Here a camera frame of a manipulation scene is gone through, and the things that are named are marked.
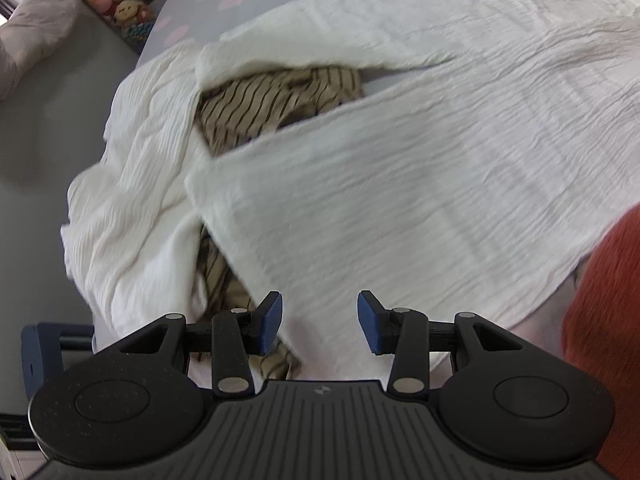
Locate brown striped garment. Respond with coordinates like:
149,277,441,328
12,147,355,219
192,65,364,382

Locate blue stool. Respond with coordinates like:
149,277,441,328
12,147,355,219
20,322,96,399

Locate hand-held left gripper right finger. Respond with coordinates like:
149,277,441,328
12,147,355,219
356,289,533,396

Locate white cabinet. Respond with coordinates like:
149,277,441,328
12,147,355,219
0,410,41,480

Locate clear tube of plush toys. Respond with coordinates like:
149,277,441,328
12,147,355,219
42,0,157,55

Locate white crinkled garment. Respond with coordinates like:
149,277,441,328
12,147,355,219
60,0,640,356

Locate pink pillow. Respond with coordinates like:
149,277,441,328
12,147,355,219
0,0,82,102

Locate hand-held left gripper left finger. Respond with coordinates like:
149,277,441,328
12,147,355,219
106,290,284,397

